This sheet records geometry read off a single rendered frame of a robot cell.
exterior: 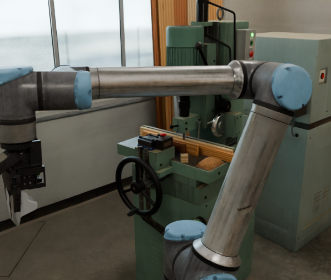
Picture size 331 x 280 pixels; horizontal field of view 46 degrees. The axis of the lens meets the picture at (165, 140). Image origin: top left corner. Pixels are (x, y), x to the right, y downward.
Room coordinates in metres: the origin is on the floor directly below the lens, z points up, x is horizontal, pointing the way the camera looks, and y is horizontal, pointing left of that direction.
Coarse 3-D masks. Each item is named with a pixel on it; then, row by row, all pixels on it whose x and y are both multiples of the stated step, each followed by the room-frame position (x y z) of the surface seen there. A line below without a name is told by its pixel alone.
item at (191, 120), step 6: (192, 114) 1.90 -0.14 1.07; (198, 114) 1.90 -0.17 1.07; (174, 120) 1.84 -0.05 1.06; (180, 120) 1.81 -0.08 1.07; (186, 120) 1.82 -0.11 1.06; (192, 120) 1.86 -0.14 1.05; (180, 126) 1.81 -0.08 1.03; (186, 126) 1.82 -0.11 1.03; (192, 126) 1.86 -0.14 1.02; (198, 126) 1.89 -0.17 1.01; (180, 132) 1.81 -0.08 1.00
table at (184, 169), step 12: (120, 144) 1.94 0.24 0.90; (132, 144) 1.93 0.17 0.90; (192, 156) 1.75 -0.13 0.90; (204, 156) 1.75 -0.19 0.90; (132, 168) 1.74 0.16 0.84; (168, 168) 1.67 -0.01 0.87; (180, 168) 1.67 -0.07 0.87; (192, 168) 1.62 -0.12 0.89; (216, 168) 1.60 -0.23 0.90; (228, 168) 1.68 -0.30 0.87; (204, 180) 1.58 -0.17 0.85
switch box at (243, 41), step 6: (240, 30) 1.98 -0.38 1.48; (246, 30) 1.96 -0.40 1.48; (252, 30) 2.00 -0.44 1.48; (240, 36) 1.98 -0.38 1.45; (246, 36) 1.96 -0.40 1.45; (240, 42) 1.97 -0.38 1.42; (246, 42) 1.96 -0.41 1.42; (240, 48) 1.97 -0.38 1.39; (246, 48) 1.96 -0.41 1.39; (252, 48) 2.00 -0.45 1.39; (240, 54) 1.97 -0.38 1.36; (246, 54) 1.96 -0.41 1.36; (252, 60) 2.01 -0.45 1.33
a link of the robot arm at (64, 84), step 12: (48, 72) 0.87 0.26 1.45; (60, 72) 0.87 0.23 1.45; (72, 72) 0.88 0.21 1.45; (84, 72) 0.89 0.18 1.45; (48, 84) 0.84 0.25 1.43; (60, 84) 0.85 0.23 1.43; (72, 84) 0.85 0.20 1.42; (84, 84) 0.86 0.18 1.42; (48, 96) 0.83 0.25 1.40; (60, 96) 0.84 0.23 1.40; (72, 96) 0.85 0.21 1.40; (84, 96) 0.86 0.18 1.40; (48, 108) 0.85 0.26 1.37; (60, 108) 0.86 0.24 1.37; (72, 108) 0.87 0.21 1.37; (84, 108) 0.88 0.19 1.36
